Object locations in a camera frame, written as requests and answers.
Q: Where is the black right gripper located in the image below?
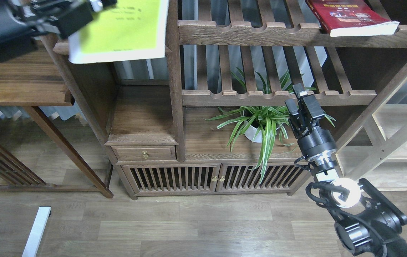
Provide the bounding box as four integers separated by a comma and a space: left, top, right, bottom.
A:
285, 84, 336, 161

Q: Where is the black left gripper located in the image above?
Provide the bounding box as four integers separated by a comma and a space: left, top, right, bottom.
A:
0, 0, 117, 44

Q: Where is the yellow green cover book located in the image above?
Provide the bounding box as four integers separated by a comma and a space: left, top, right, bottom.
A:
68, 0, 169, 64

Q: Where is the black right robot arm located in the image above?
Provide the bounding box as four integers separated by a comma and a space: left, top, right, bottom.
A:
285, 84, 407, 257

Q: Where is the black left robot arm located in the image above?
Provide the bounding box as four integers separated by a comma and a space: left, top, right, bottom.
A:
0, 0, 117, 62

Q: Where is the green spider plant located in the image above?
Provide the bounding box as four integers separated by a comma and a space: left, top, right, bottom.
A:
210, 83, 337, 183

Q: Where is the white plant pot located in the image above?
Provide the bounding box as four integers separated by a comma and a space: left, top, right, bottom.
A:
244, 125, 268, 143

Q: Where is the dark wooden bookshelf cabinet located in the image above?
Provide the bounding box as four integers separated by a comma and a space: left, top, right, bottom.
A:
16, 0, 407, 200

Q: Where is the red cover book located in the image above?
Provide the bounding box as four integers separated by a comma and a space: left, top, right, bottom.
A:
306, 0, 399, 37

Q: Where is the brass drawer knob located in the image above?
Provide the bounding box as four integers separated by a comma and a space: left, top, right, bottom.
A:
142, 151, 149, 160

